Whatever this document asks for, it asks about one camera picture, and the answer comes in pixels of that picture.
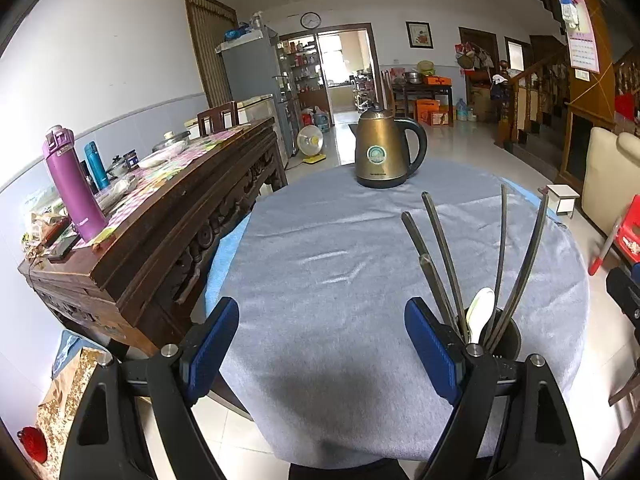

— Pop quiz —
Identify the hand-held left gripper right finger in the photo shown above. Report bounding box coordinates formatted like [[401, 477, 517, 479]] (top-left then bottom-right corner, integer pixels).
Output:
[[404, 296, 586, 480]]

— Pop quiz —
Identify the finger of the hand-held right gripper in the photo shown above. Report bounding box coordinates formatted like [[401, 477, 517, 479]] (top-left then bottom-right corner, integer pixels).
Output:
[[606, 266, 640, 328]]

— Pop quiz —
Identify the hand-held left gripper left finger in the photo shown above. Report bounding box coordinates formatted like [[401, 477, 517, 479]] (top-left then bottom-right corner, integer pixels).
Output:
[[59, 296, 241, 480]]

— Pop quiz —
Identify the white plastic spoon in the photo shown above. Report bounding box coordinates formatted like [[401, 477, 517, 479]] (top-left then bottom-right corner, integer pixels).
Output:
[[467, 287, 496, 346]]

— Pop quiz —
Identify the metal utensil holder cup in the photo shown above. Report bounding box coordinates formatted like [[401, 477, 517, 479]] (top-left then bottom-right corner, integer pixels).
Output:
[[462, 305, 522, 361]]

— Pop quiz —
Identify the bundle of black chopsticks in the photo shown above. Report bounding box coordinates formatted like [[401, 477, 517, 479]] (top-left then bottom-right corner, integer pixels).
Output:
[[401, 184, 550, 356]]

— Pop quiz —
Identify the red plastic child chair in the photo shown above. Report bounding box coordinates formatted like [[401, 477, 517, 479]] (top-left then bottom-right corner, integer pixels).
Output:
[[587, 210, 640, 276]]

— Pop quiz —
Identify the blue table cover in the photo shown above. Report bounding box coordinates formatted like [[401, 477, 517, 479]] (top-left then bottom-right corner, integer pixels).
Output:
[[204, 177, 568, 311]]

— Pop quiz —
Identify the small white stool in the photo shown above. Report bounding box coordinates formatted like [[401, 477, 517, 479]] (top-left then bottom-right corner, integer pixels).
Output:
[[542, 184, 581, 218]]

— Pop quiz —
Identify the beige leather sofa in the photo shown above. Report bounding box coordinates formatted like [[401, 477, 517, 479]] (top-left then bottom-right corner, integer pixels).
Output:
[[580, 127, 640, 238]]

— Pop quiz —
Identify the carved wooden sideboard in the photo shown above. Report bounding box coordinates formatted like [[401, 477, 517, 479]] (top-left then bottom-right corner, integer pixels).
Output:
[[17, 116, 288, 361]]

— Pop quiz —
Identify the grey tablecloth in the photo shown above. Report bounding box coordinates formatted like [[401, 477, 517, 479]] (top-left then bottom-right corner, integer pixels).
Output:
[[218, 160, 591, 468]]

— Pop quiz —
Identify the blue bag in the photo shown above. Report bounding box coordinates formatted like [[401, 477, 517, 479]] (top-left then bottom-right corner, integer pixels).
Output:
[[52, 330, 83, 376]]

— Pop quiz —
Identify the gold patterned bag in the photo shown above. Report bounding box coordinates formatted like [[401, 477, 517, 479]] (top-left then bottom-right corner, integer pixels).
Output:
[[37, 347, 108, 466]]

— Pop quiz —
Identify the black phone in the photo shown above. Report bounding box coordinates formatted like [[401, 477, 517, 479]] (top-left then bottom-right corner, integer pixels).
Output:
[[47, 234, 81, 261]]

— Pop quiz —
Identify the clear plastic bag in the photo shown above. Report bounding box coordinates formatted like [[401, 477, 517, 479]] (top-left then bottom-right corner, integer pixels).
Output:
[[97, 175, 138, 208]]

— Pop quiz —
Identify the pink checked table mat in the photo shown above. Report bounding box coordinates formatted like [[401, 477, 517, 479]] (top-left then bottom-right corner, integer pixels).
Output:
[[75, 122, 251, 248]]

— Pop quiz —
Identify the white plate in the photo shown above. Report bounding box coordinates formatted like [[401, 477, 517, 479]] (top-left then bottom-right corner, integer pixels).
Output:
[[136, 150, 173, 169]]

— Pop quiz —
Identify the red round object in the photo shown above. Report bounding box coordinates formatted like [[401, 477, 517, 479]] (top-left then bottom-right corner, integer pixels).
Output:
[[17, 425, 48, 465]]

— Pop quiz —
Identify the bronze electric kettle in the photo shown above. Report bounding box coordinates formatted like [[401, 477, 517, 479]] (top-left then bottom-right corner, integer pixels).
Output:
[[348, 102, 428, 190]]

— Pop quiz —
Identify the purple thermos bottle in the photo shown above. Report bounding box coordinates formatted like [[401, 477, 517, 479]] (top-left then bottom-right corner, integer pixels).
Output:
[[41, 125, 107, 242]]

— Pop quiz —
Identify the metal pot with lid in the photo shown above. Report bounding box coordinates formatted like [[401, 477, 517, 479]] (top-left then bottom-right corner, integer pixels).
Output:
[[151, 130, 192, 153]]

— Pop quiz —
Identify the teal drink bottle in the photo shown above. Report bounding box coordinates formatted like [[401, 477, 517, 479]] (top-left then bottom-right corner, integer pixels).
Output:
[[83, 141, 111, 191]]

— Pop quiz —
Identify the wooden stair railing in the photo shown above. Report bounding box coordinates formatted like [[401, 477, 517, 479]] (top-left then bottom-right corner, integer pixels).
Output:
[[495, 50, 640, 161]]

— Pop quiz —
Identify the small floor fan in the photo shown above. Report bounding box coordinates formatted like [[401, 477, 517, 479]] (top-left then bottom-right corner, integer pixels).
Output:
[[296, 125, 325, 165]]

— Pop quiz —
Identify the wooden dining chair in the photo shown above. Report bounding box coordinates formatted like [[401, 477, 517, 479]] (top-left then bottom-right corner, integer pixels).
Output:
[[196, 101, 239, 137]]

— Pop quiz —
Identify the large orange carton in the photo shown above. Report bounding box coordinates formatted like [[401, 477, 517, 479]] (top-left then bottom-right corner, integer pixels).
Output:
[[416, 99, 453, 127]]

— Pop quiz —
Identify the white chest freezer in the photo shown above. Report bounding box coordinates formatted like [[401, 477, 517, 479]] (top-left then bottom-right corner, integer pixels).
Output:
[[184, 94, 281, 161]]

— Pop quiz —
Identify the dark wooden side table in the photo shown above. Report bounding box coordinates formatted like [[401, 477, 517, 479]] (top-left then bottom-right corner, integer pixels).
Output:
[[387, 80, 455, 121]]

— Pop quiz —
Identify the grey refrigerator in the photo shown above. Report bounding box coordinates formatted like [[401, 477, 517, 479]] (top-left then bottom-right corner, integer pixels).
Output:
[[216, 27, 301, 158]]

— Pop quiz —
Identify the glass display shelf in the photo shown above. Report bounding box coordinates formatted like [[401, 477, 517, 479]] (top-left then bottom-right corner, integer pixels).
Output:
[[277, 37, 321, 111]]

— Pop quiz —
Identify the brown wooden door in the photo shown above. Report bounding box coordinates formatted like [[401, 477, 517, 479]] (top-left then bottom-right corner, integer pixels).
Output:
[[183, 0, 238, 108]]

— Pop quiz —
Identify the hanging wall calendar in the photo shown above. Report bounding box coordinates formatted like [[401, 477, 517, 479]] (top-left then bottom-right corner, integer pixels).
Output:
[[559, 0, 601, 75]]

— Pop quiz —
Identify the framed wall picture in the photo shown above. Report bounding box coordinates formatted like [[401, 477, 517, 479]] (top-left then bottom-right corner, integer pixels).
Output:
[[405, 21, 432, 50]]

